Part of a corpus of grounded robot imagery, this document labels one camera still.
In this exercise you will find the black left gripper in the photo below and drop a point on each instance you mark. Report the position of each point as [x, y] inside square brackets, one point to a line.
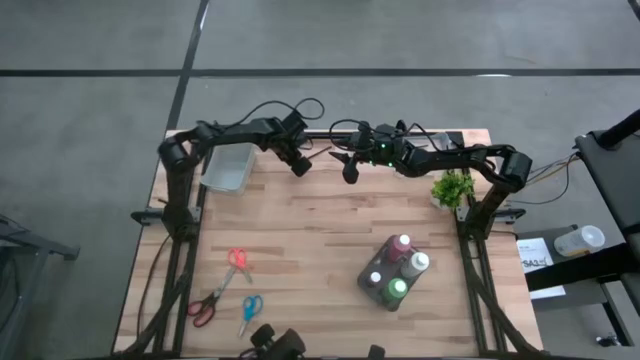
[295, 145]

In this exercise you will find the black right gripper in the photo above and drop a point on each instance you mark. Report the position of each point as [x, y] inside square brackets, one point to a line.
[380, 147]

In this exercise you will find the dark paintbrush white bristles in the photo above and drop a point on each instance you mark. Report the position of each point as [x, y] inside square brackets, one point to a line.
[320, 152]

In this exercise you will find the red paint bottle white cap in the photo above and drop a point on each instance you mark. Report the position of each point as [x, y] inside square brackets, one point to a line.
[398, 247]

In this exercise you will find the small brown paint bottle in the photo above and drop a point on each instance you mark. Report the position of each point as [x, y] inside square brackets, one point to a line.
[374, 280]

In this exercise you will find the green paint bottle white cap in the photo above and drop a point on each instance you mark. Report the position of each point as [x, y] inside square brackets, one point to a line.
[395, 290]

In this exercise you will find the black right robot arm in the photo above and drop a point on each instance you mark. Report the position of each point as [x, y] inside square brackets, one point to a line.
[450, 157]

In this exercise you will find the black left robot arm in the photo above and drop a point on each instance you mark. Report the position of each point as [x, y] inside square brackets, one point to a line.
[175, 190]

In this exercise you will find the white plastic bin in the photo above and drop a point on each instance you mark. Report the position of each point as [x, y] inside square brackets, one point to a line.
[227, 172]

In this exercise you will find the grey translucent plastic bin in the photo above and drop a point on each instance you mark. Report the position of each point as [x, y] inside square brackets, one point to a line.
[367, 265]

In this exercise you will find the small green potted plant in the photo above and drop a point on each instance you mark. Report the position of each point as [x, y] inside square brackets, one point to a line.
[452, 189]

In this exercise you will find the black round-ended device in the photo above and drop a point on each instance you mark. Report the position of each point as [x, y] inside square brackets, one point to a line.
[280, 342]

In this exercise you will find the small black device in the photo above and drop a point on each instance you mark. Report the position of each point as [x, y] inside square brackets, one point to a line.
[376, 351]

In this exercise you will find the white paper sheet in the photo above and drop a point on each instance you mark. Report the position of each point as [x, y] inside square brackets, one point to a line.
[537, 260]

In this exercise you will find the clear plastic jar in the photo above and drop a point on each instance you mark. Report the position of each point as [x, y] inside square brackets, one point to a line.
[580, 241]

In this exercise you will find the black side cart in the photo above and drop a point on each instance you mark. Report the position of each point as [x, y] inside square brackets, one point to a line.
[615, 170]

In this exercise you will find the grey metal stand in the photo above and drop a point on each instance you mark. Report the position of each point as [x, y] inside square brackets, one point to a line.
[35, 245]

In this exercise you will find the small black floor object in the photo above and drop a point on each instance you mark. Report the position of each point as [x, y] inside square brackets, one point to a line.
[607, 341]

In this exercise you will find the black metal table frame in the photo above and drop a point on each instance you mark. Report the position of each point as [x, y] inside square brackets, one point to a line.
[470, 280]

